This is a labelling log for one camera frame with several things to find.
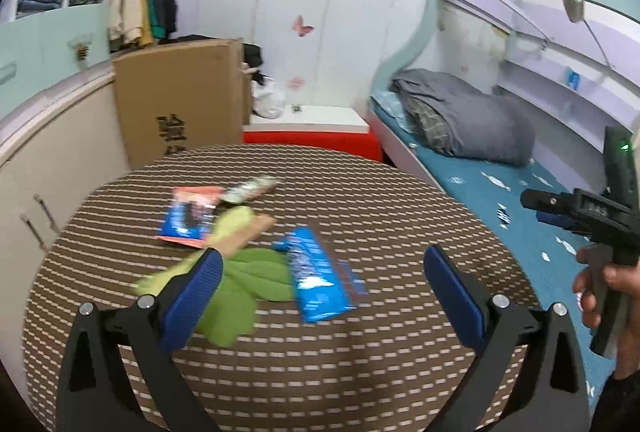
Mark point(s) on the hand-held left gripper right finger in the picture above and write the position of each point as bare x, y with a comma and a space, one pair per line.
452, 299

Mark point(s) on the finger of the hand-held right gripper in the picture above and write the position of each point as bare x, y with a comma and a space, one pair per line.
545, 200
552, 219

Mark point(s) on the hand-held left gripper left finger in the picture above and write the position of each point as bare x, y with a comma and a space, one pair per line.
192, 299

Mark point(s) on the green plush toy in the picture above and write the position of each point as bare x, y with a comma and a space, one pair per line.
250, 277

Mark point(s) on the blue snack wrapper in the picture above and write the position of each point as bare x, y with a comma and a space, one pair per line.
320, 282

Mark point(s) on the person's right forearm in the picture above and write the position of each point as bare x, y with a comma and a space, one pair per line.
617, 404

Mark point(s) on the person's right hand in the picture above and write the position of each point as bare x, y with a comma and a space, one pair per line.
585, 292

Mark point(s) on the red and blue snack packet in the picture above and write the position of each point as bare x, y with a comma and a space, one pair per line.
192, 217

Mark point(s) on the grey duvet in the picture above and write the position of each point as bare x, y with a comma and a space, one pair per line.
480, 117

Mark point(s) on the round table with brown cloth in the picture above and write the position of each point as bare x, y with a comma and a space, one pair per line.
350, 362

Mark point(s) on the silver green wrapper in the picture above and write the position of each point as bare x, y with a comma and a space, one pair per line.
250, 189

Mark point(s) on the small blue box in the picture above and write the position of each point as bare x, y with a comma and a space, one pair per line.
573, 78

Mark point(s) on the plaid pillow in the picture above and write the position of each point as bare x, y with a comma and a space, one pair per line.
430, 122

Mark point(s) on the light blue pillow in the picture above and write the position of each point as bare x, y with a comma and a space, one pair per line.
390, 107

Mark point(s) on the grey clip lamp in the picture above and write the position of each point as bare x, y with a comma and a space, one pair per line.
574, 7

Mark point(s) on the large cardboard box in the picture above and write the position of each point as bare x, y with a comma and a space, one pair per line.
175, 102

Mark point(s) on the red storage bench white top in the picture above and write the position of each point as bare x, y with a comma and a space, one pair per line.
310, 132

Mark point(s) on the white plastic bag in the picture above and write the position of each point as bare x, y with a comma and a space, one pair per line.
268, 100

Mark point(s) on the teal and beige curved cabinet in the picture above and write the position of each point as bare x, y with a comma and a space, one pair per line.
45, 137

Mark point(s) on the pale pink butterfly sticker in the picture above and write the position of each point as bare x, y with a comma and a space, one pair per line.
296, 83

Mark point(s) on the black bag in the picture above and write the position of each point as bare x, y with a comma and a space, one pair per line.
253, 57

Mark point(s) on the folded blue jeans pile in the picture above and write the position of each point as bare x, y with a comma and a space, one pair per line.
40, 5

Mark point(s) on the lilac wall shelf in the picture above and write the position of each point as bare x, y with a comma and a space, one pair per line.
550, 72

